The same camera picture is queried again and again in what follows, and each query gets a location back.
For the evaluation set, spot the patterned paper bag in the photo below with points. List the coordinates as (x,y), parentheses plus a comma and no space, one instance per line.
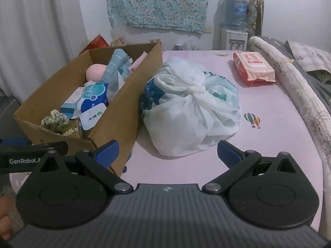
(256,18)

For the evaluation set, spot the white blue-edged pack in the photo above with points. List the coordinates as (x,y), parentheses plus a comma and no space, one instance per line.
(93,116)

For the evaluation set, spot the pink bubble wrap pouch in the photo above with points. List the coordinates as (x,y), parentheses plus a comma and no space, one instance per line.
(137,62)

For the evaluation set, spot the olive printed pack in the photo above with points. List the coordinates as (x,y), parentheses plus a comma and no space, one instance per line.
(73,131)

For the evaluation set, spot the red wet wipes pack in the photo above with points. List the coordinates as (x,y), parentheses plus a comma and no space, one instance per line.
(252,67)

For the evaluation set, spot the blue wet wipes pack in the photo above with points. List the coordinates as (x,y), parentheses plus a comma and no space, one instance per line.
(94,93)

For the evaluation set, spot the floral wall cloth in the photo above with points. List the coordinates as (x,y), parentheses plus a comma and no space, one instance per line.
(160,2)

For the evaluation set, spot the grey blanket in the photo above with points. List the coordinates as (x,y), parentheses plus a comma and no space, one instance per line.
(313,87)

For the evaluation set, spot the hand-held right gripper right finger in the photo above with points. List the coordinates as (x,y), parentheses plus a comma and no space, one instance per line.
(230,153)

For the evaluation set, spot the white water dispenser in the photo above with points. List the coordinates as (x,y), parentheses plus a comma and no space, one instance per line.
(232,40)

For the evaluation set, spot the rolled beige mat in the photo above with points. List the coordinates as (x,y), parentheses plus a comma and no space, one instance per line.
(292,82)

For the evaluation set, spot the brown cardboard box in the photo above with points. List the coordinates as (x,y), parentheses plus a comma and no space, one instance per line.
(124,113)

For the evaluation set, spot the white curtain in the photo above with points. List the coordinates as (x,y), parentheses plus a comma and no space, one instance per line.
(38,31)

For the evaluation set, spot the green white scrunchie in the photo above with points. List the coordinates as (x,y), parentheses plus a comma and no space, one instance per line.
(54,120)

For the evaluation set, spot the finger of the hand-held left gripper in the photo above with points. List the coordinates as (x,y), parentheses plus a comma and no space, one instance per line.
(18,157)

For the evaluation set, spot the person's left hand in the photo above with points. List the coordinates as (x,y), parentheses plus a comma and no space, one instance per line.
(4,222)

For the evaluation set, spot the white blue plastic bag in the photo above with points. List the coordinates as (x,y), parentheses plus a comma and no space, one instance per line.
(186,108)

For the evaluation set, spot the red bag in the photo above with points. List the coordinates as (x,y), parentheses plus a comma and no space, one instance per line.
(99,42)

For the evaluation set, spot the pink plush toy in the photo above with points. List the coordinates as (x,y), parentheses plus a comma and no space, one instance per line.
(95,72)

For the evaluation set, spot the light blue pack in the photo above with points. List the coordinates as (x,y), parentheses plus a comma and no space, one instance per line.
(72,100)

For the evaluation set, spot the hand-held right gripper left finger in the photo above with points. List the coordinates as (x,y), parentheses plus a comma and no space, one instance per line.
(107,153)

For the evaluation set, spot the light blue striped towel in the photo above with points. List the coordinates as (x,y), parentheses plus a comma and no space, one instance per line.
(115,64)

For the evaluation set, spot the pink balloon-print bed sheet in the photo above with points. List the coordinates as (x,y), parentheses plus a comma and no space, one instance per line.
(258,147)

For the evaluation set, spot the white wall outlet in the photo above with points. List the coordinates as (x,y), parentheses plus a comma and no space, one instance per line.
(208,29)

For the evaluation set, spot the beige patterned cloth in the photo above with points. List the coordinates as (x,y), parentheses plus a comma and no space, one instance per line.
(307,54)

